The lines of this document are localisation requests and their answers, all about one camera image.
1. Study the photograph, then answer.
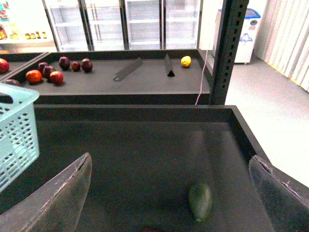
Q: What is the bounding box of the glass door refrigerator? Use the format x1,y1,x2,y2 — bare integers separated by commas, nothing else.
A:
43,0,203,52

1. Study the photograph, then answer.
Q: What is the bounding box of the dark plum right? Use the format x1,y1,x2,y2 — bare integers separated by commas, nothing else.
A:
81,58,93,73

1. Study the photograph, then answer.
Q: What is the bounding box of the store shelf with bottles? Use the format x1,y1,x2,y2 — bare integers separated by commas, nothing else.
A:
0,0,56,54

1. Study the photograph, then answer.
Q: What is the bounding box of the dark plum back left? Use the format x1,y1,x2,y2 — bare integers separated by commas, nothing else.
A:
38,62,49,73

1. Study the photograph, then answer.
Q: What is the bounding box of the red apple front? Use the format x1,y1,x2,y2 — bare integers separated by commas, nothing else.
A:
50,71,64,85

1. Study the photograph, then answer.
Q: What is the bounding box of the black upright shelf post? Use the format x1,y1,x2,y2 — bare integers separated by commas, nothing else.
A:
209,0,249,105

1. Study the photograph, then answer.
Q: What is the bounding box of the red apple left tray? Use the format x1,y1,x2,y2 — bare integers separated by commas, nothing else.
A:
0,58,10,73

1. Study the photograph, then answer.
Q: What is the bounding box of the black far display tray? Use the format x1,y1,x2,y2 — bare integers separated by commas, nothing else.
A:
0,49,214,105

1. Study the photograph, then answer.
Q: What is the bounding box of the black display tray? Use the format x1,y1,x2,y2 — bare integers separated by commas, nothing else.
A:
0,52,49,80
0,49,214,105
0,105,273,232

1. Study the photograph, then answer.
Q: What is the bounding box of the black divider left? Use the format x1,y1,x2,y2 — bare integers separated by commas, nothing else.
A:
113,58,142,82

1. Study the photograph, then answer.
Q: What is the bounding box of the yellow lemon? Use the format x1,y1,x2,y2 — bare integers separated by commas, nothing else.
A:
181,56,191,68

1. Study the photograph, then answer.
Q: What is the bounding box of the dark plum back centre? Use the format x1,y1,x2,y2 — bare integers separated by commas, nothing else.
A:
58,56,70,71

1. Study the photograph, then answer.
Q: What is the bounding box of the pink cable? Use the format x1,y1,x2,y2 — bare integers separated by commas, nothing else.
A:
195,41,215,106

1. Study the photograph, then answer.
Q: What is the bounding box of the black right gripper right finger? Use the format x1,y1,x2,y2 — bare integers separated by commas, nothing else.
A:
249,155,309,232

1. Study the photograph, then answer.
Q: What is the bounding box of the black triangular divider right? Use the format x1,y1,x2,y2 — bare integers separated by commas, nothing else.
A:
164,54,175,77

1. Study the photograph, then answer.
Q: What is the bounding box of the black left display tray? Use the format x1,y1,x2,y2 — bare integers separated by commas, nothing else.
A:
0,52,49,80

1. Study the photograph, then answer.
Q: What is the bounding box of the white blue chest freezer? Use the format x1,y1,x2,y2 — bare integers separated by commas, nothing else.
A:
226,8,261,64

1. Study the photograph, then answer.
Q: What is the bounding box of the dark plum middle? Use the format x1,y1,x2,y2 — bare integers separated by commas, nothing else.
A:
42,65,56,80

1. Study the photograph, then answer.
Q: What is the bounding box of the turquoise plastic shopping basket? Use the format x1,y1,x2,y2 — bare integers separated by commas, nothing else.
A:
0,84,40,191

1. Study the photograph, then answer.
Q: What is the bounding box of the dark plum front left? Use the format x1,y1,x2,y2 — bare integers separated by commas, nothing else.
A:
4,79,22,87

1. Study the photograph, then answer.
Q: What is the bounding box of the small dark red plum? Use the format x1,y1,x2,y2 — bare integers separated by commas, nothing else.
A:
71,61,81,72

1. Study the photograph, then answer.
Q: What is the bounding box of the green avocado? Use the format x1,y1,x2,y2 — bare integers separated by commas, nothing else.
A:
188,183,212,222

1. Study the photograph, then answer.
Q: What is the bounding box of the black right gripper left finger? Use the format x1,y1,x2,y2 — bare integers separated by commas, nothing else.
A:
0,153,92,232

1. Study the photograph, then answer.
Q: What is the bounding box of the orange fruit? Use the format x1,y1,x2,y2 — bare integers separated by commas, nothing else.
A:
26,70,43,84

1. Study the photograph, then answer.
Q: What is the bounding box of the black near display tray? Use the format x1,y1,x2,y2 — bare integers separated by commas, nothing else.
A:
0,105,273,232

